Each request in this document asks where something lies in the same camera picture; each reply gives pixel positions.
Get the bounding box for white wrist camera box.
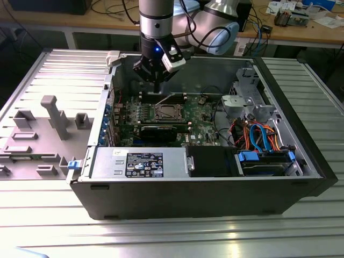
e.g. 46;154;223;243
160;44;192;73

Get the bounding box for pale blue rounded object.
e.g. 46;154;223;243
15;246;52;258

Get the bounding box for black plastic shroud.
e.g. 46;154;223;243
187;146;239;178

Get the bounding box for grey parts rack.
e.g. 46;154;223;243
0;95;95;181

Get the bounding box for wooden workbench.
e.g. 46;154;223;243
0;0;344;51

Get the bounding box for blue flat data cable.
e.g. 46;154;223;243
248;123;274;154

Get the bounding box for CPU cooler heatsink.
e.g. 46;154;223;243
274;7;291;27

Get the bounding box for blue disk carrier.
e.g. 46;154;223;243
235;150;297;177

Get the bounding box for silver bracket with round boss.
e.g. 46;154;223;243
221;95;255;119

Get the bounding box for orange wire bundle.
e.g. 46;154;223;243
240;120;283;153

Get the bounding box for green motherboard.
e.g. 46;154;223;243
112;92;224;149

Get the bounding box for black computer case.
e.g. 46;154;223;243
8;0;92;16

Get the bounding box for tall black box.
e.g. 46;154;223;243
238;0;253;33

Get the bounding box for grey electronic device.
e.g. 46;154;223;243
289;8;310;27

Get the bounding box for green RAM stick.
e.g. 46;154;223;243
10;155;44;162

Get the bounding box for thin black wire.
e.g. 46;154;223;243
200;85;234;148

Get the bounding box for hard disk drive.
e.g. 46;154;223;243
241;159;289;177

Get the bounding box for thin wire locking lever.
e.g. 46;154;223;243
157;92;177;105

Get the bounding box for silver power supply unit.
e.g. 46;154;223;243
90;147;189;180

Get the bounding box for black PC case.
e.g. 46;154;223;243
66;50;339;221

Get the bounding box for white printed card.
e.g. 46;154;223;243
266;1;286;16

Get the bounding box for silver drive cage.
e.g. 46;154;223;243
231;66;282;127

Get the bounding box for white paper sheets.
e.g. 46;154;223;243
313;15;344;30

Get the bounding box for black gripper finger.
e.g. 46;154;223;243
133;59;159;94
158;71;177;94

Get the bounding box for grey plastic case latch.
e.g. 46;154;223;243
105;50;122;68

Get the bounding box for blue box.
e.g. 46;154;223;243
303;0;336;8

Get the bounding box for black graphics card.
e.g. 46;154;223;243
139;124;179;145

